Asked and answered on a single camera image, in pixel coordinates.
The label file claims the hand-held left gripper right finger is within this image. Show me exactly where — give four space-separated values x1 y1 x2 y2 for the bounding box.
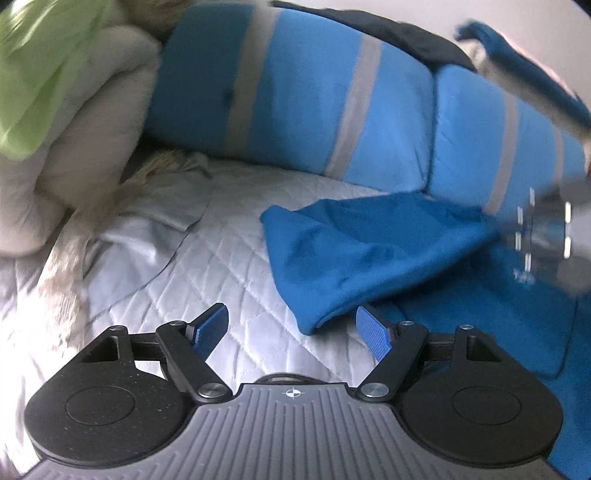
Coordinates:
355 305 509 401

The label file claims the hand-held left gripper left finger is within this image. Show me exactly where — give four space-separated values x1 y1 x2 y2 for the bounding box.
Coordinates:
83 302 232 401

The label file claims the blue knit sweater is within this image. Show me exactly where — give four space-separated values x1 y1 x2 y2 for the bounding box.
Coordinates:
261 191 591 480

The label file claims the white quilted bed cover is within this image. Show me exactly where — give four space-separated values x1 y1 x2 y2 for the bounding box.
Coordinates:
0 161 499 480

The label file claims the grey satin cloth with lace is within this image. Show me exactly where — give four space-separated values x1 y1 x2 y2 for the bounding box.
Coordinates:
37 150 213 342

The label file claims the blue pillow with grey stripes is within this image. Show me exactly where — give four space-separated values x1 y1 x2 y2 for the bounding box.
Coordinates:
145 4 437 195
422 65 589 222

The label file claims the navy blue garment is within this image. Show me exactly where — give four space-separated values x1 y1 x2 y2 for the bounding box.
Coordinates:
455 18 591 134

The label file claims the beige quilted comforter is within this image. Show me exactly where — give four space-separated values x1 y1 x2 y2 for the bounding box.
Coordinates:
0 23 162 257

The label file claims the black cloth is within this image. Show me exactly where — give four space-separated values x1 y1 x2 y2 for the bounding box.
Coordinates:
272 0 476 70

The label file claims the light green blanket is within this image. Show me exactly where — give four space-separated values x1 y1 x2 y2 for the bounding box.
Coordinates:
0 0 114 160

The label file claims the cream knitted blanket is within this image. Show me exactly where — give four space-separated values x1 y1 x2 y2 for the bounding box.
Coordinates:
111 0 185 44

